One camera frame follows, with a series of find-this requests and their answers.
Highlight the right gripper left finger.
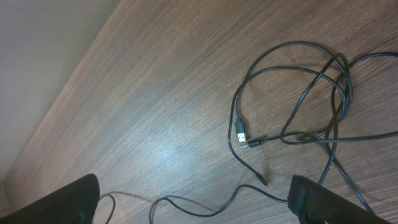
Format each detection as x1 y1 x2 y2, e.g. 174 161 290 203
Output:
1 174 100 224

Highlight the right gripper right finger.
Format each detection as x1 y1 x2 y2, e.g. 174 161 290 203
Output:
288 175 391 224

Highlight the black cable bundle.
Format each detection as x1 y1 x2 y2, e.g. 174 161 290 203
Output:
99 40 398 224

